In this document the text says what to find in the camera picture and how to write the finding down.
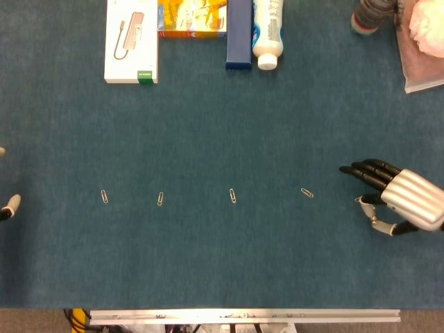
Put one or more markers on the teal felt table cover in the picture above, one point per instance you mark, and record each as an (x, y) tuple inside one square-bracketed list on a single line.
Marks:
[(222, 249)]

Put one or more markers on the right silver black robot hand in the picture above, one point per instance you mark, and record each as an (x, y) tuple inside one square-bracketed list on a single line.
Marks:
[(412, 197)]

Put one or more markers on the translucent pink zip bag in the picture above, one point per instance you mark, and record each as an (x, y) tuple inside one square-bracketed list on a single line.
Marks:
[(421, 73)]

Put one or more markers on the dark blue long box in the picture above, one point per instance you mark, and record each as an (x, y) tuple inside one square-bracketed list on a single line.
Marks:
[(238, 34)]

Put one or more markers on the bottle in grey knit sleeve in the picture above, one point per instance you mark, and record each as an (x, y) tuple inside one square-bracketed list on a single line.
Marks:
[(371, 15)]

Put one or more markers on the yellow orange printed carton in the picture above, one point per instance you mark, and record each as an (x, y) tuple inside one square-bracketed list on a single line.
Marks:
[(190, 17)]

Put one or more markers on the white bottle blue label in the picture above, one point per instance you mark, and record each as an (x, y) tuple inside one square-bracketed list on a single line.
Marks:
[(267, 34)]

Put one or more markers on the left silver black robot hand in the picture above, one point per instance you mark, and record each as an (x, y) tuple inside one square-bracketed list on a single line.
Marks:
[(12, 204)]

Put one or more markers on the white USB hub box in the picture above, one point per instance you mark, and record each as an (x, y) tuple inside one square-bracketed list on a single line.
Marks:
[(132, 62)]

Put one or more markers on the aluminium profile rail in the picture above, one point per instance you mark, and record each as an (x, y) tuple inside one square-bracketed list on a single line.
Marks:
[(243, 316)]

